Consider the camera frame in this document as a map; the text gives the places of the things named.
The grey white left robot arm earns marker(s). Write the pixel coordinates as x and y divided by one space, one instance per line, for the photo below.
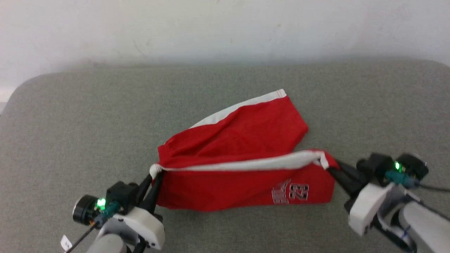
107 245

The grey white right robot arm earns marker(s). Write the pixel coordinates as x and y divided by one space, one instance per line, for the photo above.
425 225

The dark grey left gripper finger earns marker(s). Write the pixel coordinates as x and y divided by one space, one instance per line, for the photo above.
144 191
154 195

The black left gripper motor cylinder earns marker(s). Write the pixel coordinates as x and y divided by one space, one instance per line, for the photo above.
83 211

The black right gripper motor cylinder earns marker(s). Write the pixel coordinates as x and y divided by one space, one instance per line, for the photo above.
415 167

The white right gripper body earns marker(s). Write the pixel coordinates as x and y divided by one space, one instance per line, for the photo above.
369 207

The red basketball shorts white trim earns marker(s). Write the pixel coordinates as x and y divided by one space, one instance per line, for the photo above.
239 140

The grey fabric sofa cushion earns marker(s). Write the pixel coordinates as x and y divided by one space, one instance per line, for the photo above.
88 123

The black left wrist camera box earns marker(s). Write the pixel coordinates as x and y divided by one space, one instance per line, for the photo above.
121 195

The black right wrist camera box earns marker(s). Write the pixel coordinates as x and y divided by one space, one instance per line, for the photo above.
374 167

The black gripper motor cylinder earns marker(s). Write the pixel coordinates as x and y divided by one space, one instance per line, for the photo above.
415 167
83 211

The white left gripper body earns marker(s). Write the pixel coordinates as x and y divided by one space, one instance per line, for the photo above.
149 228

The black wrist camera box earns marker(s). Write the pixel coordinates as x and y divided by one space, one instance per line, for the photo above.
121 195
374 167

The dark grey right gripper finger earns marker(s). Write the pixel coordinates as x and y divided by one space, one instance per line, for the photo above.
353 173
348 184

